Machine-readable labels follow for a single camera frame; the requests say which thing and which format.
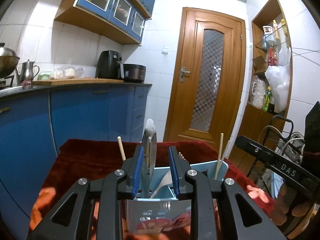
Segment light blue utensil holder box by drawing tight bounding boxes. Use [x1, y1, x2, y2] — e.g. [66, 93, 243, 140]
[125, 160, 229, 235]

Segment wooden door with glass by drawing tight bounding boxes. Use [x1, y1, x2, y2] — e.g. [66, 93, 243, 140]
[164, 8, 246, 150]

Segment red bottle on shelf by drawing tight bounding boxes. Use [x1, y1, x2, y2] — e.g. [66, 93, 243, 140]
[267, 44, 278, 66]

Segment steel spoon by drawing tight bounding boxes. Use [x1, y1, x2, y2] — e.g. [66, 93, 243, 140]
[141, 119, 157, 198]

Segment steel wok on stove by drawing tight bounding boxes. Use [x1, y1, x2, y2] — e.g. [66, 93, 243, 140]
[0, 42, 20, 78]

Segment white plastic bag on shelf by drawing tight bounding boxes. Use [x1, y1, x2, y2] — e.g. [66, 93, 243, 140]
[265, 47, 291, 112]

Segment green bottle on shelf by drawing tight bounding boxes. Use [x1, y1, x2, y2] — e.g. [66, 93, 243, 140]
[263, 86, 272, 113]

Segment wooden corner shelf unit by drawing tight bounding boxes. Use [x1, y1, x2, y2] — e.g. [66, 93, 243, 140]
[228, 0, 294, 176]

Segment right hand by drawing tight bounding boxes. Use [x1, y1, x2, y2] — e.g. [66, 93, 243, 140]
[270, 183, 315, 228]

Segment black air fryer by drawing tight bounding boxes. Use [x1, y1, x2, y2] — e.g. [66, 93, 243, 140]
[95, 50, 124, 80]

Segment blue lower kitchen cabinets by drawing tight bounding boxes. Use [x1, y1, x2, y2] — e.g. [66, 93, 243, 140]
[1, 83, 151, 239]

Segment red floral blanket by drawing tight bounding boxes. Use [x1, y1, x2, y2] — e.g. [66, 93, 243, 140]
[28, 139, 274, 239]

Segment blue upper wall cabinet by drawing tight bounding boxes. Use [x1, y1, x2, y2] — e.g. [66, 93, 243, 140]
[55, 0, 155, 45]

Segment stainless steel kettle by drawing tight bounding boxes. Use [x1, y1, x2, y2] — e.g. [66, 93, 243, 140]
[15, 60, 40, 84]

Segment beige plastic fork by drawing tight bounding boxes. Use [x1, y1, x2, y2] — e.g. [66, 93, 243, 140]
[150, 171, 172, 198]

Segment dark rice cooker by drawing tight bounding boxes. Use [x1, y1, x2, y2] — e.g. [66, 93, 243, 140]
[123, 63, 146, 83]

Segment wooden cutting board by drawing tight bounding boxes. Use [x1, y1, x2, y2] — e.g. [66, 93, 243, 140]
[32, 77, 124, 86]

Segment steel fork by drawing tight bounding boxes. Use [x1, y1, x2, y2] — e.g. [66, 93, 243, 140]
[178, 152, 185, 160]

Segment wooden chopstick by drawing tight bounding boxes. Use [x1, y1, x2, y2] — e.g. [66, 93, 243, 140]
[214, 133, 224, 180]
[117, 136, 126, 161]

